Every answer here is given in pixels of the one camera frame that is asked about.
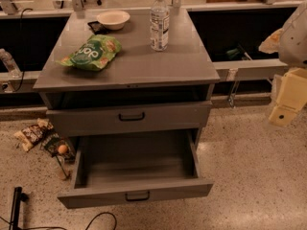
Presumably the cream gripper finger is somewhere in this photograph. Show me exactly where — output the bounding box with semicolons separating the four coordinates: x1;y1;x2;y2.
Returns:
276;68;307;112
269;106;297;127

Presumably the grey open lower drawer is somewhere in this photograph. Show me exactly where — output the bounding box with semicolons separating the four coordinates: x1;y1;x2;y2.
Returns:
58;130;213;209

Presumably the black stand on floor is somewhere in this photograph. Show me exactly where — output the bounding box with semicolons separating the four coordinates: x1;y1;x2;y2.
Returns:
9;187;29;230

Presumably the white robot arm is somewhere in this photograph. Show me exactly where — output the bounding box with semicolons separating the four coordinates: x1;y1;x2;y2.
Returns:
258;1;307;127

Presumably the black floor cable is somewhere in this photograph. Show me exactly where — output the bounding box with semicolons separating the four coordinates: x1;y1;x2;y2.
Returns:
0;211;118;230

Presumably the green tool behind rail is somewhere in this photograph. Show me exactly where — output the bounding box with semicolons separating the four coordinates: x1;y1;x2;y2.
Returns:
226;44;251;60

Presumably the small orange ball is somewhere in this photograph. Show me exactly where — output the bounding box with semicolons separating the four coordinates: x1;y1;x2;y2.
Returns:
58;145;68;154

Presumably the green chip bag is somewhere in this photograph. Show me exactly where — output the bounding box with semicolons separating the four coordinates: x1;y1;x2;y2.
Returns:
58;34;122;72

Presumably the white bowl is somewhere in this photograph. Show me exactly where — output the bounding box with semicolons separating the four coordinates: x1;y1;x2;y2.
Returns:
97;11;130;31

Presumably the clear plastic water bottle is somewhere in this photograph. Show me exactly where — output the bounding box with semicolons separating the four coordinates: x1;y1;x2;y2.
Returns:
150;0;170;51

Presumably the brown snack bag on floor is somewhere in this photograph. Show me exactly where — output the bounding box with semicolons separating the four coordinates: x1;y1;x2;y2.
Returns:
13;118;53;151

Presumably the grey upper closed drawer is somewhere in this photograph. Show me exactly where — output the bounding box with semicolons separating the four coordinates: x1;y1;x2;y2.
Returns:
47;101;212;137

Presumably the dark snack bag on floor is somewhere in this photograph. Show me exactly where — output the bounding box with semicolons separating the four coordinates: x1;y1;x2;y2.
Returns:
40;132;75;161

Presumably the small black packet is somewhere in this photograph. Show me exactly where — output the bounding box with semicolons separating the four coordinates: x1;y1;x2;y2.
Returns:
87;21;109;35

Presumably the grey drawer cabinet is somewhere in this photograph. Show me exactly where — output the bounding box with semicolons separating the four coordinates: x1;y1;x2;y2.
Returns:
33;7;222;139

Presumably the clear bottle at left rail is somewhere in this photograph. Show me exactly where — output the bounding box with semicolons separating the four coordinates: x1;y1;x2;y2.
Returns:
0;49;22;79

